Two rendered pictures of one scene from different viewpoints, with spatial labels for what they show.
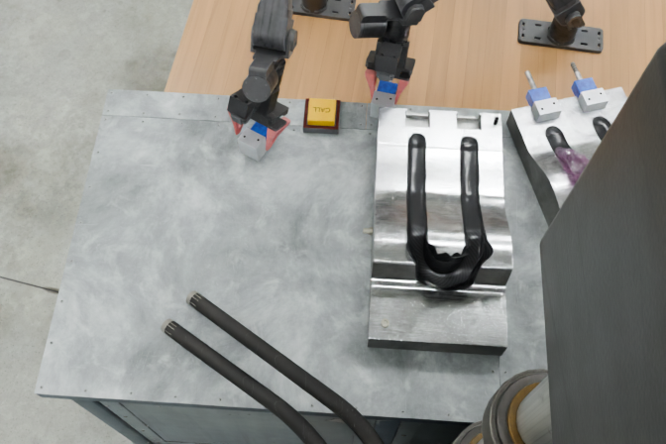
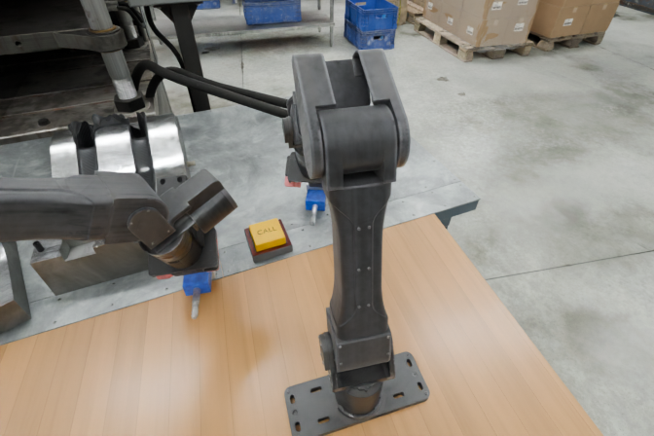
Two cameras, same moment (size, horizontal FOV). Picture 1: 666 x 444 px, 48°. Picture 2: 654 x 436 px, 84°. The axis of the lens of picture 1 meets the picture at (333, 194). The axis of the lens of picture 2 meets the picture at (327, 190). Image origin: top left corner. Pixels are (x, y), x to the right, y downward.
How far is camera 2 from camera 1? 1.69 m
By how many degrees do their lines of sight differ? 76
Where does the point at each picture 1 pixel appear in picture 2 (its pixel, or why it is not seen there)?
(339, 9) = (311, 399)
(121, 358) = not seen: hidden behind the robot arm
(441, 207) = (119, 165)
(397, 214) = (159, 145)
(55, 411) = not seen: hidden behind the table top
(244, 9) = (446, 339)
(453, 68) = (102, 374)
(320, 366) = (210, 122)
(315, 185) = (250, 193)
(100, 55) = not seen: outside the picture
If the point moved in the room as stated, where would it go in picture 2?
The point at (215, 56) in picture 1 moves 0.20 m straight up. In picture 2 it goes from (421, 262) to (442, 182)
